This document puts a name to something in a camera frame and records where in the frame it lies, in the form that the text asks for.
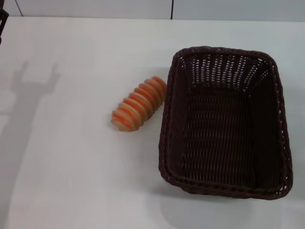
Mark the black slotted crate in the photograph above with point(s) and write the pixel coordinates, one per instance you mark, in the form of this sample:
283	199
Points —
3	17

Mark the dark brown woven basket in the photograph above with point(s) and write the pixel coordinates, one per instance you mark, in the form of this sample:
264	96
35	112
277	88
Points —
224	133

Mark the orange ridged bread loaf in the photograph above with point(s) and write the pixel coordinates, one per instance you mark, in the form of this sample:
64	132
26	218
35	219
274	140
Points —
140	102

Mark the black vertical post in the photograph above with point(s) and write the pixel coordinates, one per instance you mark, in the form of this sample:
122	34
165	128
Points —
172	9

